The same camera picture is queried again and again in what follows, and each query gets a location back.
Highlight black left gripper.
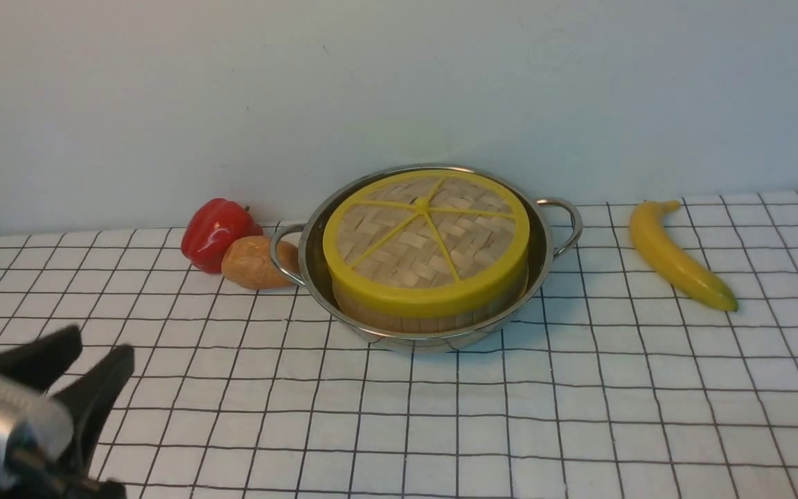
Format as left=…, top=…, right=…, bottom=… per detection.
left=0, top=325, right=135, bottom=498

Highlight woven bamboo steamer lid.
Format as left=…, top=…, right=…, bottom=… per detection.
left=322, top=170, right=531, bottom=288

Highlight bamboo steamer basket yellow rims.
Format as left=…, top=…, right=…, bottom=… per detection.
left=332, top=264, right=528, bottom=334

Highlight red bell pepper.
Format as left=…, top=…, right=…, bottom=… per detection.
left=180, top=197, right=263, bottom=274

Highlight brown potato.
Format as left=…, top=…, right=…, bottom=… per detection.
left=222, top=236, right=294, bottom=290

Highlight white checkered tablecloth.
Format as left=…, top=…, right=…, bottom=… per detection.
left=0, top=192, right=798, bottom=498

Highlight yellow banana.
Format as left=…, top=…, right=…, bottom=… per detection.
left=629, top=201, right=740, bottom=312

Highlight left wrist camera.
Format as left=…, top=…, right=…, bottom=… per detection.
left=0, top=375, right=75, bottom=490

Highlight stainless steel two-handled pot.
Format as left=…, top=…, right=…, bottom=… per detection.
left=269, top=164, right=583, bottom=353

